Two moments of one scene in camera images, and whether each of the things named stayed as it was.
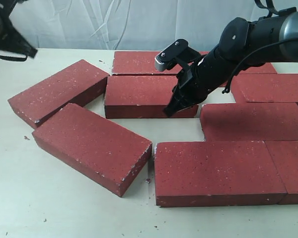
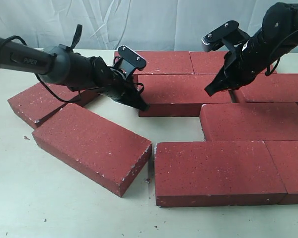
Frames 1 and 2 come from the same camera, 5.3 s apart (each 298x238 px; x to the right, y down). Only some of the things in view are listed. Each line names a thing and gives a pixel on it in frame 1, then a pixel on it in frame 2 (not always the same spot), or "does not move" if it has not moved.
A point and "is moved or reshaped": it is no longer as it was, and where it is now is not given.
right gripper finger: x=175 y=104 to x=218 y=85
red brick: x=290 y=158 does not move
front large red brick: x=216 y=173 does not move
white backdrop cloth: x=127 y=25 does not move
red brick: x=102 y=151 does not move
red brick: x=253 y=122 does not move
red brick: x=80 y=84 does not move
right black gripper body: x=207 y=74 to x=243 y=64
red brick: x=141 y=97 is moved or reshaped
